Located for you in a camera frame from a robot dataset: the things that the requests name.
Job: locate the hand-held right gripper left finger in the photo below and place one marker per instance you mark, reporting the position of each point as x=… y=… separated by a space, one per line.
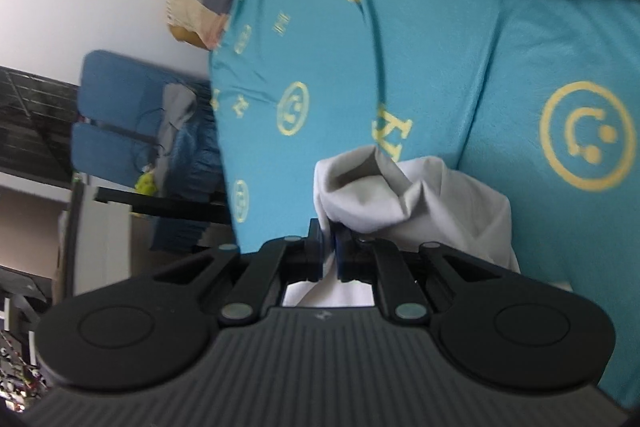
x=326 y=252

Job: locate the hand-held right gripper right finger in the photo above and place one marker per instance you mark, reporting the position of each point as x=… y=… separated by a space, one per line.
x=342 y=257

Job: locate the white garment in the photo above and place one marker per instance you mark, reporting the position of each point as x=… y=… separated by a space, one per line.
x=425 y=202

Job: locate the black table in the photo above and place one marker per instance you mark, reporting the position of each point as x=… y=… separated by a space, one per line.
x=165 y=206

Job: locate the yellow green plush toy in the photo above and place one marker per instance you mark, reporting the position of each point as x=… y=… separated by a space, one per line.
x=146 y=184

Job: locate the grey cloth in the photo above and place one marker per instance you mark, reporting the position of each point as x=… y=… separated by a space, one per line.
x=176 y=107

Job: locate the teal printed bed sheet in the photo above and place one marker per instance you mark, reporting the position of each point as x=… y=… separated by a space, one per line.
x=440 y=57

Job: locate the dark slatted rack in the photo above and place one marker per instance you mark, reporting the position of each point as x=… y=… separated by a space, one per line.
x=35 y=122

